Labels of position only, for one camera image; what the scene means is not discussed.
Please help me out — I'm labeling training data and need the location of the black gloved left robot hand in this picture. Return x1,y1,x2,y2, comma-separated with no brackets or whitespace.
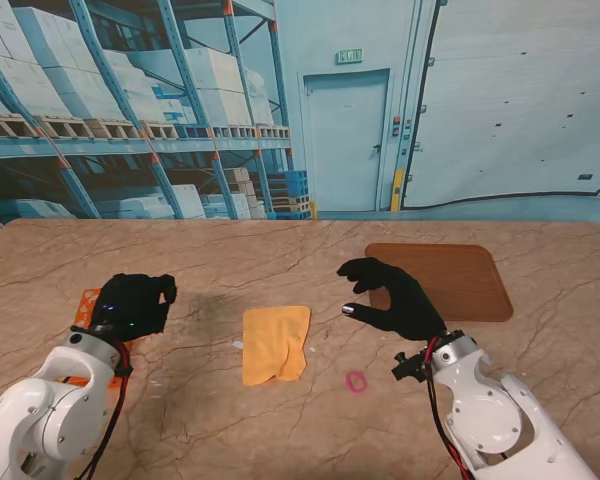
90,272,178,344

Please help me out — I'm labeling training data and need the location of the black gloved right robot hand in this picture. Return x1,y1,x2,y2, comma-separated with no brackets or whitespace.
336,257,449,344

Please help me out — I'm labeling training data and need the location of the yellow orange cloth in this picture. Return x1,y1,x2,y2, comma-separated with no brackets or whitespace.
242,304,312,387

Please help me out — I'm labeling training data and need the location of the orange plastic test tube rack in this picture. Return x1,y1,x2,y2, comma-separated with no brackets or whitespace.
54,288,137,390

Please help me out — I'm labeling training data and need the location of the brown wooden tray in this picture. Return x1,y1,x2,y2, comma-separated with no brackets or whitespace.
364,243,514,322

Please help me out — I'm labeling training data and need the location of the pink rubber band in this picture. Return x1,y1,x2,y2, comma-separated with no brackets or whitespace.
345,370,369,394

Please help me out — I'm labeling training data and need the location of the warehouse print backdrop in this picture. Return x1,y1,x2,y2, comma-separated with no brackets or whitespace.
0,0,600,224

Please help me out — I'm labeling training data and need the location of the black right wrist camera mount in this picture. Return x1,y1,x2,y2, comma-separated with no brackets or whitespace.
391,351,432,384

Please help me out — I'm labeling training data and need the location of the red black left arm cable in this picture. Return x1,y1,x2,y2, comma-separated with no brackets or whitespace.
77,342,134,480

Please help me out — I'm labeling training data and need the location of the red black arm cable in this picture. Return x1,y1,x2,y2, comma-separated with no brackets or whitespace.
77,342,134,480
426,337,475,480

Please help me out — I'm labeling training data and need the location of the red black right arm cable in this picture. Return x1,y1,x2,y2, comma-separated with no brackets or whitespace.
426,337,475,480

